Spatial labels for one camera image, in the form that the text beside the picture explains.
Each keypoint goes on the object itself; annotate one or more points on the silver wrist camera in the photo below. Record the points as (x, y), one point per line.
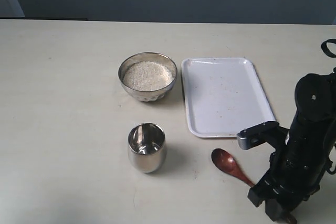
(252, 136)

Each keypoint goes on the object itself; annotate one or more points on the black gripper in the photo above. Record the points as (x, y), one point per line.
(300, 160)

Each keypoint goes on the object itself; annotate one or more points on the brown wooden spoon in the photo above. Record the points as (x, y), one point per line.
(226, 163)

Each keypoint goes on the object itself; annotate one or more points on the stainless steel cup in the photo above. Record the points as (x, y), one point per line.
(147, 148)

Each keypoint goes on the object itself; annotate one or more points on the steel bowl of rice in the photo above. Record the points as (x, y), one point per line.
(148, 76)

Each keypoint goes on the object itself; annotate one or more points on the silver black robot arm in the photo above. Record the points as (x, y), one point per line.
(315, 102)

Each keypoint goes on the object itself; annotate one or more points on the white rectangular tray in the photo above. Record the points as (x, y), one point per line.
(223, 96)

